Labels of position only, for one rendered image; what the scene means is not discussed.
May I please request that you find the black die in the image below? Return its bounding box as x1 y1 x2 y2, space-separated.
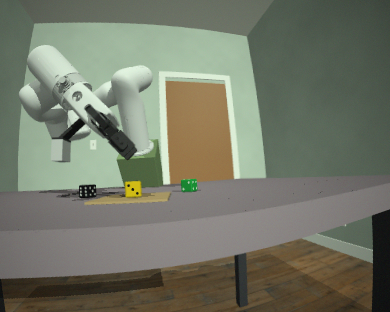
79 184 97 198

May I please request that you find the tan mat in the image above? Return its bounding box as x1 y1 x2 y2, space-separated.
84 192 171 205

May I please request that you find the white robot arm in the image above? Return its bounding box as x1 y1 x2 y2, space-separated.
19 45 154 162

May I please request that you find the yellow die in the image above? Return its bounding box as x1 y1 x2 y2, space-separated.
125 181 142 198

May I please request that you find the green die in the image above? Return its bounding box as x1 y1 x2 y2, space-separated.
181 179 197 192

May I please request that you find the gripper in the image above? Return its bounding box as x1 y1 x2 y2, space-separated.
61 82 137 160

